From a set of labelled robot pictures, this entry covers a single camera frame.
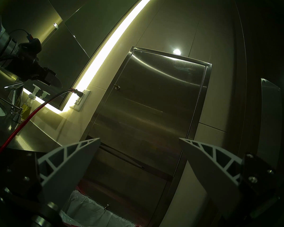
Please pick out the wall mirror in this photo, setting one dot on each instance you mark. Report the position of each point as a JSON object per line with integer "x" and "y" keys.
{"x": 92, "y": 20}

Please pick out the trash bin with liner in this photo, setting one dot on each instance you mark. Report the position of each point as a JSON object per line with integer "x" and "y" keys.
{"x": 90, "y": 212}

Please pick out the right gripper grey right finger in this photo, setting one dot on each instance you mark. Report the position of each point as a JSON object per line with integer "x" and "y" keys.
{"x": 210, "y": 172}

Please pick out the stainless steel dispenser door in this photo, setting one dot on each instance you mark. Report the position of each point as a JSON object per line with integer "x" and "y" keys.
{"x": 151, "y": 106}

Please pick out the clear soap pump bottle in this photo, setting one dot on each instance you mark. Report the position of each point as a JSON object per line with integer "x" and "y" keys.
{"x": 27, "y": 109}

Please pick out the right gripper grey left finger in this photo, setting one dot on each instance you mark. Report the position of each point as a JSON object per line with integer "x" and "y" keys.
{"x": 68, "y": 172}

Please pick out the white wall outlet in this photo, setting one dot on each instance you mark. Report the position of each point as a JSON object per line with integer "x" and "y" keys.
{"x": 81, "y": 103}

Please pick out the chrome faucet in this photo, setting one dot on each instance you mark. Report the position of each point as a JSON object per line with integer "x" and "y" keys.
{"x": 17, "y": 98}

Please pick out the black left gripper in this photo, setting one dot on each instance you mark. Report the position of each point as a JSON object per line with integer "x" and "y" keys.
{"x": 28, "y": 63}

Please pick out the stainless steel dispenser cabinet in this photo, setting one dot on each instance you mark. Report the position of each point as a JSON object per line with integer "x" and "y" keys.
{"x": 169, "y": 195}

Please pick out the bright LED light strip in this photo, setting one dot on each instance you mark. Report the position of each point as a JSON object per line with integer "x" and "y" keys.
{"x": 126, "y": 23}

